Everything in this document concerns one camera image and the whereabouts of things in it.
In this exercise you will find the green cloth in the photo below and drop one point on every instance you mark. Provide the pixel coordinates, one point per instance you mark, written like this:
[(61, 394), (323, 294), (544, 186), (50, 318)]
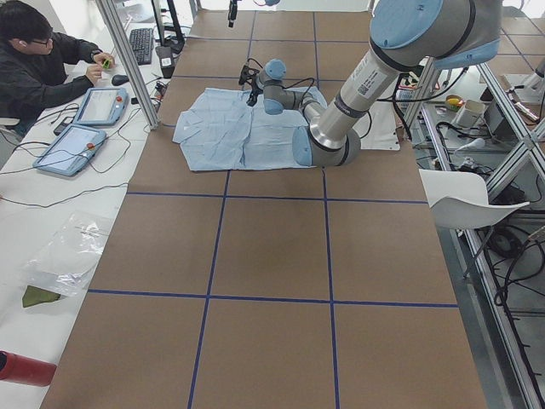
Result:
[(34, 296)]

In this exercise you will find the red cylinder bottle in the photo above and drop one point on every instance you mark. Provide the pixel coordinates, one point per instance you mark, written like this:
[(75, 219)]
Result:
[(24, 370)]

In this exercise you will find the blue teach pendant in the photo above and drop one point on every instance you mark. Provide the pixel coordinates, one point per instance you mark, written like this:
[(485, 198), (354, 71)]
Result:
[(71, 150), (102, 106)]

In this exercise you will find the light blue button-up shirt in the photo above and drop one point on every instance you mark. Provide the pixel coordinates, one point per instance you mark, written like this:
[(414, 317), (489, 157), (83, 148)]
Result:
[(221, 132)]

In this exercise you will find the near blue teach pendant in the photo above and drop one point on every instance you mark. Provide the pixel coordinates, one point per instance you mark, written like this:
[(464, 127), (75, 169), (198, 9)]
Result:
[(71, 150)]

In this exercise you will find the aluminium frame post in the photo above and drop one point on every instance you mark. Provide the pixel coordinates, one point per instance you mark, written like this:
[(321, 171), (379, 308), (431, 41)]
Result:
[(127, 57)]

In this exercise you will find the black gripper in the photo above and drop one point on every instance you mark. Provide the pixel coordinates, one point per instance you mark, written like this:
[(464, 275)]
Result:
[(256, 88)]

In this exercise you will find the seated person in black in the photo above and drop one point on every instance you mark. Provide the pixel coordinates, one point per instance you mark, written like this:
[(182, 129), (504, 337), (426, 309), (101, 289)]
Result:
[(40, 68)]

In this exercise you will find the clear plastic bag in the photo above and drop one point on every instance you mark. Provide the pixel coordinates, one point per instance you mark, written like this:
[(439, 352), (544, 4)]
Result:
[(65, 264)]

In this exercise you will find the white plastic chair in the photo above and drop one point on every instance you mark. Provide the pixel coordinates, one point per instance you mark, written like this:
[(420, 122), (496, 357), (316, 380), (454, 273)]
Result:
[(459, 200)]

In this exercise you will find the black computer mouse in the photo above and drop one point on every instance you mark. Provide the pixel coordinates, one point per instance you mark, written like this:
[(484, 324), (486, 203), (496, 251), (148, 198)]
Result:
[(119, 79)]

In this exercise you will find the black keyboard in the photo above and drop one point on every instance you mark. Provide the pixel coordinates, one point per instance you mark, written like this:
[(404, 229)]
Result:
[(141, 41)]

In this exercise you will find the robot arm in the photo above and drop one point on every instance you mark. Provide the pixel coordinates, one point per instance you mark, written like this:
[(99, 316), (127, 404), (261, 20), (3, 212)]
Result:
[(455, 33)]

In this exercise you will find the far blue teach pendant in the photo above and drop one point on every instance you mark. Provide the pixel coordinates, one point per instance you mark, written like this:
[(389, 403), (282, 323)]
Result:
[(102, 106)]

